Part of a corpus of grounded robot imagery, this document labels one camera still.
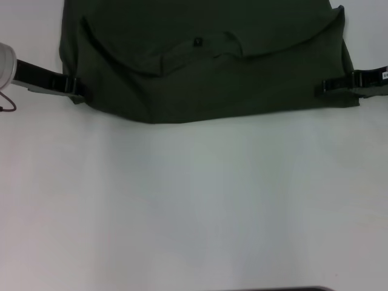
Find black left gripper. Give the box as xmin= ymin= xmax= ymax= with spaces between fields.
xmin=12 ymin=58 xmax=93 ymax=104

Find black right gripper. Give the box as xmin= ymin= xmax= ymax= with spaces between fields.
xmin=314 ymin=64 xmax=388 ymax=100

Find dark green FREE t-shirt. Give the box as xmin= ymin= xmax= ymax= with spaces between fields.
xmin=59 ymin=0 xmax=361 ymax=125

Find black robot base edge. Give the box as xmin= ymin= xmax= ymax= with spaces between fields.
xmin=212 ymin=286 xmax=332 ymax=291

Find thin dark cable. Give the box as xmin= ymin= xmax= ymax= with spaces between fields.
xmin=0 ymin=90 xmax=18 ymax=113

